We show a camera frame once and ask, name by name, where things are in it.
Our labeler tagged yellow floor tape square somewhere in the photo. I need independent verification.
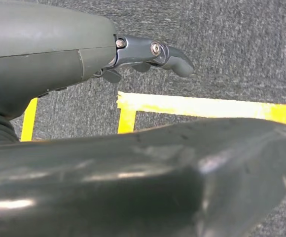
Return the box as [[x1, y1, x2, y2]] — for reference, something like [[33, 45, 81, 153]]
[[116, 91, 286, 135], [20, 97, 38, 142]]

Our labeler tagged dark grey robot body shell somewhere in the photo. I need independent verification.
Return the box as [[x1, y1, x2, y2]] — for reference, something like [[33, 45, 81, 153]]
[[0, 118, 286, 237]]

